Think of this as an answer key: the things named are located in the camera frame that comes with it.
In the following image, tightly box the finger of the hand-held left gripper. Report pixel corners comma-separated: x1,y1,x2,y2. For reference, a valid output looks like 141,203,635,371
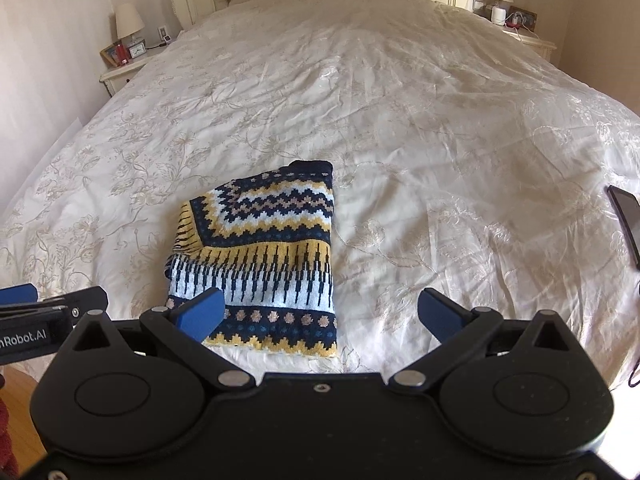
0,283,110,317

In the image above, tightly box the dark picture frame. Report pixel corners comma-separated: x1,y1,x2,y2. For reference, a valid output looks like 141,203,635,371
507,5,539,31

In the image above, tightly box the cream nightstand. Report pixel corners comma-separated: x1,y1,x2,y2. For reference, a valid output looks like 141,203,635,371
99,51,168,99
500,24,559,64

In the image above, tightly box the black cable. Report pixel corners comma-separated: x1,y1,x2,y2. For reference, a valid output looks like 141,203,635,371
627,280,640,389

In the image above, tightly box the black smartphone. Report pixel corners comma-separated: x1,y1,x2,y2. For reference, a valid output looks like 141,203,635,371
607,184,640,272

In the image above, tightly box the cream embroidered bedspread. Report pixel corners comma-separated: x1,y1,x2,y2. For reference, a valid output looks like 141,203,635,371
0,0,640,391

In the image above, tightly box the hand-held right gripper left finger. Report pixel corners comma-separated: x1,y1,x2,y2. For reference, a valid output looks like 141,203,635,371
68,287,255,394

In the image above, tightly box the dark red cloth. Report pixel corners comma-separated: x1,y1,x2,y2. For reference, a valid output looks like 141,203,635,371
0,399,19,480

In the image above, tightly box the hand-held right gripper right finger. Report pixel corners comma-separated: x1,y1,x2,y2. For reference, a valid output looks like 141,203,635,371
388,287,574,393

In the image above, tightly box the navy yellow patterned knit sweater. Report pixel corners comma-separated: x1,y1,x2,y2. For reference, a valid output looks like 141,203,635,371
164,160,340,359

